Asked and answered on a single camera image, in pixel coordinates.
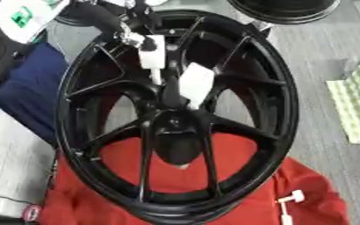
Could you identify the white pin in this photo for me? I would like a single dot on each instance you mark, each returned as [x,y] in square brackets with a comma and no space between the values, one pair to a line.
[152,60]
[292,197]

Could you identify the blue fabric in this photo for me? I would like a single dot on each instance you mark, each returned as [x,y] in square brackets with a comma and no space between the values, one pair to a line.
[32,88]

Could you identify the black round wheel rim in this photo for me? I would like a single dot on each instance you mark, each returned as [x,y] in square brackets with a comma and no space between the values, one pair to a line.
[285,10]

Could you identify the black spoked wheel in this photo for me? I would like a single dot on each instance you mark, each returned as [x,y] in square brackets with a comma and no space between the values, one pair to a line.
[249,88]

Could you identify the pink tape roll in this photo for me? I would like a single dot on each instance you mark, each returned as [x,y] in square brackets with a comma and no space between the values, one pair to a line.
[32,213]

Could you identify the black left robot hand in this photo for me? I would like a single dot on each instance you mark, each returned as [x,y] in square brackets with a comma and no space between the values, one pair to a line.
[93,13]

